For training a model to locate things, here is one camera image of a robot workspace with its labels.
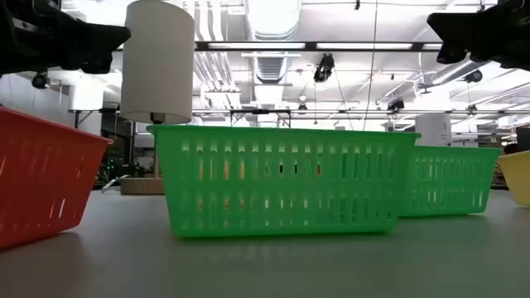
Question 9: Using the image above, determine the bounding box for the black monitor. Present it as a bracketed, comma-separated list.
[515, 126, 530, 153]

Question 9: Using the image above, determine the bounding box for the white building pillar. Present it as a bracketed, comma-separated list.
[415, 113, 453, 147]

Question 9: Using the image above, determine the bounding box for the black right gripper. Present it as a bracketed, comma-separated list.
[427, 0, 530, 72]

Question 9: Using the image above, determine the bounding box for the white shade table lamp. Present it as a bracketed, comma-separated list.
[119, 0, 195, 195]

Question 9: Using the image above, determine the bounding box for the green plastic basket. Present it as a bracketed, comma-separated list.
[396, 145, 502, 219]
[147, 123, 422, 239]

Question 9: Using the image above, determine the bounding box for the light grey slanted bar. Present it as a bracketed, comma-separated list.
[101, 174, 130, 194]

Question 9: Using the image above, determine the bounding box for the silver ceiling air duct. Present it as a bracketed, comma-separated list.
[243, 0, 303, 84]

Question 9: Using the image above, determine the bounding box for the red plastic basket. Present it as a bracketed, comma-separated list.
[0, 105, 113, 249]

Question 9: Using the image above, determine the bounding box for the black overhead light bar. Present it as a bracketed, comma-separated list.
[113, 40, 442, 53]

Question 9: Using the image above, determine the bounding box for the yellow plastic basket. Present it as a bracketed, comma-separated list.
[498, 151, 530, 207]

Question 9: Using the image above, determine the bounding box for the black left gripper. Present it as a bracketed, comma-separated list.
[0, 0, 132, 76]

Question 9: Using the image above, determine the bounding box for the black equipment rack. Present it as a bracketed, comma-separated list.
[99, 108, 137, 183]

